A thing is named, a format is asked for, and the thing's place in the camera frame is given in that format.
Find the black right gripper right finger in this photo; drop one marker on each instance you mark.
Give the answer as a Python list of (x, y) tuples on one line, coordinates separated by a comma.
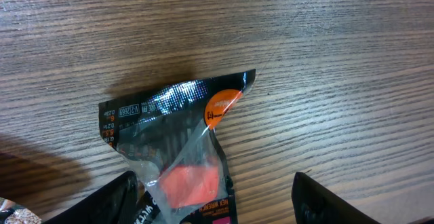
[(314, 203)]

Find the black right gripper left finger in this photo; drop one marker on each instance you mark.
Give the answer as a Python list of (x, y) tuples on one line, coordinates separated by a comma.
[(114, 203)]

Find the black orange hex wrench pack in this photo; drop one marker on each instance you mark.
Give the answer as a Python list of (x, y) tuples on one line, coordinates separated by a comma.
[(168, 138)]

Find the beige nut snack pouch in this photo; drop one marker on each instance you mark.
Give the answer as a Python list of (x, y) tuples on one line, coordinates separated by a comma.
[(13, 213)]

